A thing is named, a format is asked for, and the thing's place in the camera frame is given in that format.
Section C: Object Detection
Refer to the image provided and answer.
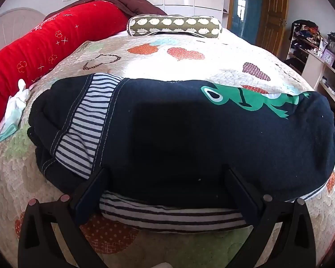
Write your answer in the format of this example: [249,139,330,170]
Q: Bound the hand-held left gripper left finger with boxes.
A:
[17,167,110,268]

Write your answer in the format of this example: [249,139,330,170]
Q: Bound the black mantel clock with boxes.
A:
[327,32,335,55]

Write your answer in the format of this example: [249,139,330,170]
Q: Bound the white gloves with teal cuffs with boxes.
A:
[0,79,31,142]

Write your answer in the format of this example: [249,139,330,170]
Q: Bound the white bed headboard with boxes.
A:
[0,8,46,58]

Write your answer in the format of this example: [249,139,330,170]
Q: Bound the blue glass door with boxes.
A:
[230,0,264,45]

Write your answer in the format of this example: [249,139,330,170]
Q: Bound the red bolster pillow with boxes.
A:
[0,0,129,140]

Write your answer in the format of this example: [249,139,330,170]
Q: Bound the heart-print quilt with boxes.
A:
[0,32,335,268]

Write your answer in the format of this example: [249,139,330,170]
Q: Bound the white shelf desk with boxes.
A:
[300,52,335,118]

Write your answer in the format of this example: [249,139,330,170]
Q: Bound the navy pants with striped trim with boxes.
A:
[28,73,335,232]

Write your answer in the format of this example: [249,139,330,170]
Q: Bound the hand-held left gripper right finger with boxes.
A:
[224,165,316,268]

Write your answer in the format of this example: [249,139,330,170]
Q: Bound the wooden door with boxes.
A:
[255,0,289,56]

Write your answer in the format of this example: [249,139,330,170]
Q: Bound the white shoe rack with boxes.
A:
[285,19,328,74]

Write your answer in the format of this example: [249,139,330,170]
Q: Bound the olive sheep-print pillow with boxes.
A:
[126,15,222,39]

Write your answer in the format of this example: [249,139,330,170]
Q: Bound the purple alarm clock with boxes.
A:
[322,49,335,65]

